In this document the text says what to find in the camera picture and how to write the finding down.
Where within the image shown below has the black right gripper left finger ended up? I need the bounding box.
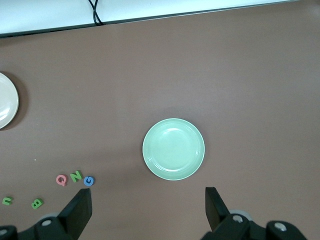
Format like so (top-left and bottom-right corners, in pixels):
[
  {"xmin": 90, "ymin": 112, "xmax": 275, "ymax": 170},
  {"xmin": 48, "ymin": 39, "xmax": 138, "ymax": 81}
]
[{"xmin": 0, "ymin": 188, "xmax": 93, "ymax": 240}]

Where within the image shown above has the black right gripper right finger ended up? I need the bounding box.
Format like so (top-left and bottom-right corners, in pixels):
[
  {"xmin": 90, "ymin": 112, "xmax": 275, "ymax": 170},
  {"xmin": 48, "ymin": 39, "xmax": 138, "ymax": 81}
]
[{"xmin": 201, "ymin": 186, "xmax": 307, "ymax": 240}]

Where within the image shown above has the blue letter G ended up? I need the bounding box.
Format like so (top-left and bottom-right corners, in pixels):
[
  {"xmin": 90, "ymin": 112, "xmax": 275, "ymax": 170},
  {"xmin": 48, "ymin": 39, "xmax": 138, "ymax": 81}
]
[{"xmin": 83, "ymin": 175, "xmax": 95, "ymax": 188}]

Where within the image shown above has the green letter N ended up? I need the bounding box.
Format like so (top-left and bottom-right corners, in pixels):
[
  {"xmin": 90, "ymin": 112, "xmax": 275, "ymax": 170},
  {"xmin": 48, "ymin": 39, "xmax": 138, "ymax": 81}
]
[{"xmin": 69, "ymin": 170, "xmax": 84, "ymax": 184}]

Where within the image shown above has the red letter G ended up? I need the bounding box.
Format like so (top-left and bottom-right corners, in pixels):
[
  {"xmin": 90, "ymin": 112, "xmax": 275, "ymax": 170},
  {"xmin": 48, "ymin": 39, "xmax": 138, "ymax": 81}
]
[{"xmin": 55, "ymin": 174, "xmax": 69, "ymax": 187}]

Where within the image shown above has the green letter B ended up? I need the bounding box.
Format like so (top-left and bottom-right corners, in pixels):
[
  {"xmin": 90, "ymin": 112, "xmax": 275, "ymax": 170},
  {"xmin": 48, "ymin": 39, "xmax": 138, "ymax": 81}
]
[{"xmin": 31, "ymin": 198, "xmax": 44, "ymax": 210}]

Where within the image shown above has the green plate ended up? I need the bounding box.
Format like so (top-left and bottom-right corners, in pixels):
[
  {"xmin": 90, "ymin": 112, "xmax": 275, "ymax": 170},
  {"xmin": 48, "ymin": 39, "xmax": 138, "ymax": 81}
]
[{"xmin": 142, "ymin": 118, "xmax": 206, "ymax": 182}]

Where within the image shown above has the beige plate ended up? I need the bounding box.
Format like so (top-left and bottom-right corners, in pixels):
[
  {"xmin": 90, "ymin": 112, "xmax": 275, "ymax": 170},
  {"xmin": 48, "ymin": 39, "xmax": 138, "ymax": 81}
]
[{"xmin": 0, "ymin": 71, "xmax": 20, "ymax": 131}]

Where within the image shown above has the brown table cover mat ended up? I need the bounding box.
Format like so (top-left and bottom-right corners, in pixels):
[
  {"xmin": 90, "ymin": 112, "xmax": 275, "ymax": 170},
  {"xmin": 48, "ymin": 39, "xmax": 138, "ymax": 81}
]
[{"xmin": 0, "ymin": 1, "xmax": 320, "ymax": 240}]

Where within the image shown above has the black cable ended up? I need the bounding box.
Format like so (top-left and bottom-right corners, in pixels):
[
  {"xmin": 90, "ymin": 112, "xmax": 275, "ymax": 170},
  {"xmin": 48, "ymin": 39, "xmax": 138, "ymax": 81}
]
[{"xmin": 86, "ymin": 0, "xmax": 104, "ymax": 27}]

